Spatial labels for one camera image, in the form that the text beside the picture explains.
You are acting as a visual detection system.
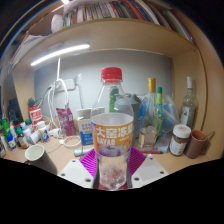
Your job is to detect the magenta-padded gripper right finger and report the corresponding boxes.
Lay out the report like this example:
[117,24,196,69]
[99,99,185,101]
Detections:
[127,146,169,188]

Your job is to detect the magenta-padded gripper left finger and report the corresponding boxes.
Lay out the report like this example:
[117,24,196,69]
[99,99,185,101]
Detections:
[57,147,98,190]

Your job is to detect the clear red-capped drink bottle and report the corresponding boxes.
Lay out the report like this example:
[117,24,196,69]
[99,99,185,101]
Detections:
[90,67,135,191]

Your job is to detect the red pen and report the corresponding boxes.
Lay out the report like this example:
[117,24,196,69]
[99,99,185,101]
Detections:
[141,150,164,155]

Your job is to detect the light blue hair brush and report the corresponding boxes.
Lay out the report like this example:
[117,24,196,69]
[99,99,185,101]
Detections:
[73,148,93,157]

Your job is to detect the black mug white inside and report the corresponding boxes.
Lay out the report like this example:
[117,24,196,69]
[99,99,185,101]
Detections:
[24,144,58,175]

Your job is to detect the blue and white box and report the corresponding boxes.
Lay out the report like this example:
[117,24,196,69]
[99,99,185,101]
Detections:
[77,108,101,146]

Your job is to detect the white-lidded brown jar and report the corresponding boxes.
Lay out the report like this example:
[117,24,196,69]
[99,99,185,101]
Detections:
[169,124,192,157]

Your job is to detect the white bottle blue label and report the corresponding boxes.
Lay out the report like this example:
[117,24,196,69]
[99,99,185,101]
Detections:
[36,120,51,143]

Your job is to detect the magenta drink carton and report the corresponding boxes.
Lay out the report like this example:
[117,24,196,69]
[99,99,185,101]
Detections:
[55,107,77,137]

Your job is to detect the brown mug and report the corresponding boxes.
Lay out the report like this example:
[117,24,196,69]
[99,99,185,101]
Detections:
[185,129,212,159]

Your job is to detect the dark bottle green cap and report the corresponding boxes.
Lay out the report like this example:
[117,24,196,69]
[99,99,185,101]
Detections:
[15,127,29,149]

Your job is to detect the red cylindrical canister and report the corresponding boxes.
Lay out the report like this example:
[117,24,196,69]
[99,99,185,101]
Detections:
[28,105,43,126]

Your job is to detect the small blue and white container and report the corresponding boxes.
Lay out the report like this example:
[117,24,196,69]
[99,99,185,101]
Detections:
[5,133,17,151]

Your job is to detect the yellow-capped clear bottle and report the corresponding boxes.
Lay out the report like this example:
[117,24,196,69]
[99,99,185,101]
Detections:
[139,77,160,149]

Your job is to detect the green-capped slim bottle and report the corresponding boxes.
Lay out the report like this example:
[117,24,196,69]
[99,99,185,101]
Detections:
[155,86,164,134]

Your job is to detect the tall clear glass bottle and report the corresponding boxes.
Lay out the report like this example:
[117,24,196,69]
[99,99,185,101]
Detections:
[180,76,198,129]

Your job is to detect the white LED desk lamp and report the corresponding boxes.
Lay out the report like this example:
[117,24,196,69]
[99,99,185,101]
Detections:
[30,43,91,81]

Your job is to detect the wooden shelf unit with books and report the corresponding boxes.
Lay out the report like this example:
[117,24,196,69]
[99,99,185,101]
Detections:
[0,0,209,158]

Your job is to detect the white looped cable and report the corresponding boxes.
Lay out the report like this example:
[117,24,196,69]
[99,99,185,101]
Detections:
[63,135,82,148]

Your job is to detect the white hanging charger cables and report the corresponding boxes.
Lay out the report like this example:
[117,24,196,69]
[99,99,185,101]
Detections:
[46,79,69,131]

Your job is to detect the white wall power outlet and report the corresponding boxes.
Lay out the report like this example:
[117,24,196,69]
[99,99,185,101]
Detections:
[53,78,77,92]

